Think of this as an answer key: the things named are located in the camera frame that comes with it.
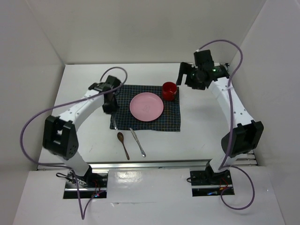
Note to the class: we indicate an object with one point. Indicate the red ceramic mug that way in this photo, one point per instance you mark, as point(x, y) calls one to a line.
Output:
point(169, 90)

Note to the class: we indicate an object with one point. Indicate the front aluminium rail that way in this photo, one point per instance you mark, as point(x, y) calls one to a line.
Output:
point(159, 164)

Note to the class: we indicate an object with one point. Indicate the brown wooden spoon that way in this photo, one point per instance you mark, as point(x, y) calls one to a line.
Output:
point(121, 139)

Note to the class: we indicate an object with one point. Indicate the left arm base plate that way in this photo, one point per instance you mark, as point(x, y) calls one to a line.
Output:
point(97, 187)

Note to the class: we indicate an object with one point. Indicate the aluminium rail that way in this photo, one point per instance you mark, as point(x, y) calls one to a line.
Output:
point(250, 157)
point(159, 164)

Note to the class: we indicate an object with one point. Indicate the silver metal fork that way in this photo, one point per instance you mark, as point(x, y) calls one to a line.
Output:
point(114, 122)

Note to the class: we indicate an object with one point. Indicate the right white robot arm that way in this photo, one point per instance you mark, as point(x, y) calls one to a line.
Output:
point(244, 132)

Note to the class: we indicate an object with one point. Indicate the right side aluminium rail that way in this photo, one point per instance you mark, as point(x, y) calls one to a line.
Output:
point(250, 157)

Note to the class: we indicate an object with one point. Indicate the dark checkered cloth placemat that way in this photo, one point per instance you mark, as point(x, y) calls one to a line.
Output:
point(169, 120)

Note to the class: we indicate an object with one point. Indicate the silver metal knife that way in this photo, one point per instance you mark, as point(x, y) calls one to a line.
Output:
point(137, 141)

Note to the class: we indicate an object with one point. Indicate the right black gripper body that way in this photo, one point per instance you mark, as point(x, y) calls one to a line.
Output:
point(192, 81)

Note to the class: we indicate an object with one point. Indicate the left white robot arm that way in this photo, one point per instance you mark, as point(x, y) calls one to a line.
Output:
point(60, 132)

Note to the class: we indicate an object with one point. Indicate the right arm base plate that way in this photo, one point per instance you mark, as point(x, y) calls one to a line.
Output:
point(202, 185)

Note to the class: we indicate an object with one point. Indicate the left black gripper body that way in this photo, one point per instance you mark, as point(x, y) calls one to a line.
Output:
point(110, 107)

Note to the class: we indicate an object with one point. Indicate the pink plastic plate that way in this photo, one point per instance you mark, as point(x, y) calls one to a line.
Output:
point(146, 106)

